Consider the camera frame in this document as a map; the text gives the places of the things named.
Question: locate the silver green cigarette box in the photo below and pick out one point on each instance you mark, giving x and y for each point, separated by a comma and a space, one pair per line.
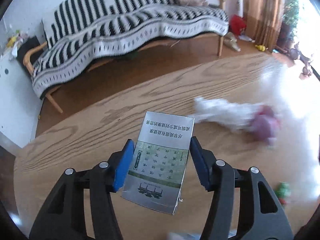
156, 173

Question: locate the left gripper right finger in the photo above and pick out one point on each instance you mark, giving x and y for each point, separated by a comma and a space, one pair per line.
261, 215

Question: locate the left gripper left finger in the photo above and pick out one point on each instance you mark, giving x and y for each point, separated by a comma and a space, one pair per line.
62, 213

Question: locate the beige slippers on floor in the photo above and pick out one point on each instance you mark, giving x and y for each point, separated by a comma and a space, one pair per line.
231, 42

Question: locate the purple pink plush toy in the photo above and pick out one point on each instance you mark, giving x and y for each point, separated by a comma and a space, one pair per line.
265, 125

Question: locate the white cabinet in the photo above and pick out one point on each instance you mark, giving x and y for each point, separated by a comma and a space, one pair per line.
20, 107

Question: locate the black white striped sofa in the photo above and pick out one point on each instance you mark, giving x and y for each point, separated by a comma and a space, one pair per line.
78, 32

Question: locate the black speaker box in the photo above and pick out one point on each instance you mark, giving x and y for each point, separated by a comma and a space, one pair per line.
30, 43

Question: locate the brown curtain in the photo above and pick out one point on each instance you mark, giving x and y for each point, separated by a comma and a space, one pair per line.
263, 21

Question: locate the potted green plant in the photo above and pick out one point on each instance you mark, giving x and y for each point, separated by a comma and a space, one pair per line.
289, 24

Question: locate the yellow green snack wrapper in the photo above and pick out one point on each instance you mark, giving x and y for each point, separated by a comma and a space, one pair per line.
283, 192

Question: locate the red bag on floor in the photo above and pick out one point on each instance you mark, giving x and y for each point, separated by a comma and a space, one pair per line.
237, 25

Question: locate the yellow toy on floor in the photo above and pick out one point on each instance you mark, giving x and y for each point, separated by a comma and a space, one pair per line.
260, 47

